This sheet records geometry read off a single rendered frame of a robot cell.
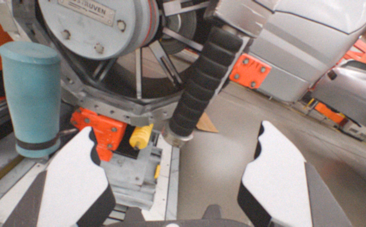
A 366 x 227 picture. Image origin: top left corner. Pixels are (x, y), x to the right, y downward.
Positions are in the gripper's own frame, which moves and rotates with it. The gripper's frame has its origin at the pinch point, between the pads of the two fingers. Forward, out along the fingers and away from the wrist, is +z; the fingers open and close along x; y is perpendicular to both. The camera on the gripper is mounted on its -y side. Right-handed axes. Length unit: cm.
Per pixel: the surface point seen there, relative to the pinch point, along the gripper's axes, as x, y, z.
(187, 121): 1.0, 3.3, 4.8
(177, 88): -0.9, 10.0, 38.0
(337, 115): 318, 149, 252
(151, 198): -16, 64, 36
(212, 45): 3.6, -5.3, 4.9
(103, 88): -24.9, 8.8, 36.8
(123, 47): -7.7, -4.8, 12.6
